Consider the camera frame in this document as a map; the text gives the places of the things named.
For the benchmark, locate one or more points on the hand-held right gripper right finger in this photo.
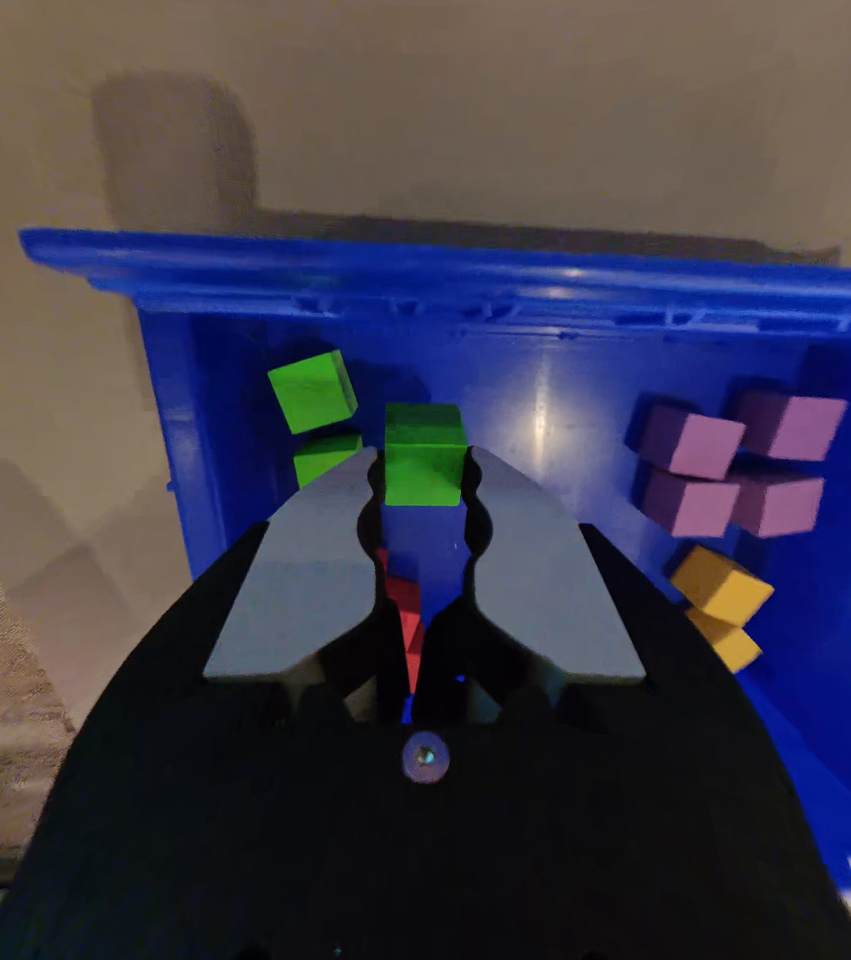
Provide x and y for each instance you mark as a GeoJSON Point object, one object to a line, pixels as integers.
{"type": "Point", "coordinates": [553, 592]}

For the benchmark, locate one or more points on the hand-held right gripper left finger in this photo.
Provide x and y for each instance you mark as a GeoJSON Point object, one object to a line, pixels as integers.
{"type": "Point", "coordinates": [298, 592]}

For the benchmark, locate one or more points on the yellow wooden cube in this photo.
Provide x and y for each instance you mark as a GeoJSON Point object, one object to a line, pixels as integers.
{"type": "Point", "coordinates": [729, 646]}
{"type": "Point", "coordinates": [722, 589]}

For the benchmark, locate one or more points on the blue plastic bin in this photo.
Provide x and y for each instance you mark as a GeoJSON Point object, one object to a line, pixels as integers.
{"type": "Point", "coordinates": [545, 360]}

